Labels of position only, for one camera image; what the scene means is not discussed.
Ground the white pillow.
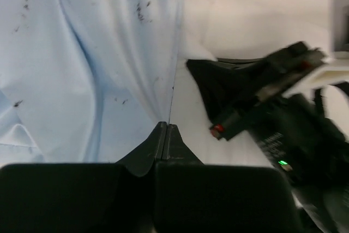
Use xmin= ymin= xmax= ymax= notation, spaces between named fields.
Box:
xmin=170 ymin=0 xmax=333 ymax=166

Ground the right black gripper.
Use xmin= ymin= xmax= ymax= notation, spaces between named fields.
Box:
xmin=186 ymin=41 xmax=348 ymax=186

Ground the light blue pillowcase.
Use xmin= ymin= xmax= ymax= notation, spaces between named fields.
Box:
xmin=1 ymin=0 xmax=184 ymax=165

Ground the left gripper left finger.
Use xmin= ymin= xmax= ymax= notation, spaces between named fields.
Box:
xmin=116 ymin=122 xmax=167 ymax=177

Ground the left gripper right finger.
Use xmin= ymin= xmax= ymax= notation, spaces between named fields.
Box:
xmin=155 ymin=124 xmax=203 ymax=165

